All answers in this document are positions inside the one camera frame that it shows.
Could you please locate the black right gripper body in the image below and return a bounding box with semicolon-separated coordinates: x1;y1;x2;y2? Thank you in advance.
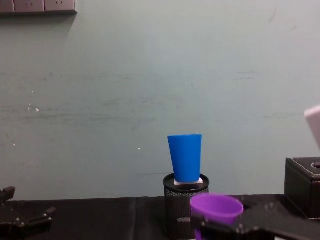
248;199;320;240

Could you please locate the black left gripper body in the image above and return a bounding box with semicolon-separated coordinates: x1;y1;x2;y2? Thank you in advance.
0;220;53;240

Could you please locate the purple plastic cup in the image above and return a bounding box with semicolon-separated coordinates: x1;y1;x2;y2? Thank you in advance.
189;193;245;240

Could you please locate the black stitched box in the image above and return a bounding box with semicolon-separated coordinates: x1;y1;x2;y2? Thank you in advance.
284;156;320;220

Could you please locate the black mesh pen holder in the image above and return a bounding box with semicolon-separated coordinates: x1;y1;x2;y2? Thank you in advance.
162;172;211;240

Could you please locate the small white plastic piece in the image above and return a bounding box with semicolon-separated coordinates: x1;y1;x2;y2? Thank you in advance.
173;177;204;186

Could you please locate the black table cloth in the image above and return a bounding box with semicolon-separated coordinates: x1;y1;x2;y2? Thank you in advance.
0;193;320;240

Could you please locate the blue plastic cup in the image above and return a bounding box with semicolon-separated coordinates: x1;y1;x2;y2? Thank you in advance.
167;133;204;183

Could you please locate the grey wall socket panel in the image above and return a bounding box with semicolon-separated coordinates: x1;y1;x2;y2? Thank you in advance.
0;0;78;17

